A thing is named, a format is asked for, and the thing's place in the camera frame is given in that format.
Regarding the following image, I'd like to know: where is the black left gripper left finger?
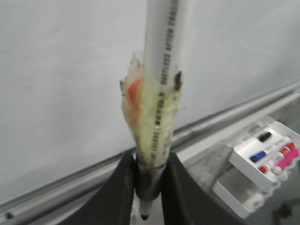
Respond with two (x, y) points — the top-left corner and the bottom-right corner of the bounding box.
(71, 152), (135, 225)

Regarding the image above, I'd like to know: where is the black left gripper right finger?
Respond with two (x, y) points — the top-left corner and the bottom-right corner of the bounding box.
(161, 153), (231, 225)

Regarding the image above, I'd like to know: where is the white whiteboard marker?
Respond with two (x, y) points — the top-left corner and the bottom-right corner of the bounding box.
(134, 0), (195, 220)

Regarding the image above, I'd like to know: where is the red round magnet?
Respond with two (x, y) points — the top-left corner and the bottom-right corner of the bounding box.
(127, 78), (142, 109)

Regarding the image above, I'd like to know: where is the white whiteboard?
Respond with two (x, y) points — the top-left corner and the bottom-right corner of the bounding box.
(0, 0), (300, 203)

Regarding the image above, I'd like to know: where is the white metal storage tray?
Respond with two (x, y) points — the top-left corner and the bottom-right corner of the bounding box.
(213, 119), (300, 218)

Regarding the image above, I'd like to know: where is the blue capped marker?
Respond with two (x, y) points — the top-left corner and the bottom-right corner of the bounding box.
(249, 136), (291, 163)

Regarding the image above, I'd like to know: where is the black capped marker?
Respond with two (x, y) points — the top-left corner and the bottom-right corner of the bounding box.
(240, 131), (272, 148)

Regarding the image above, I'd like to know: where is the pink highlighter marker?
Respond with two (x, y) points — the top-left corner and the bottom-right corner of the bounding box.
(272, 148), (300, 175)

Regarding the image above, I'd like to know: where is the red capped marker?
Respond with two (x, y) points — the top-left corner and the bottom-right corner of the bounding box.
(258, 142), (295, 174)

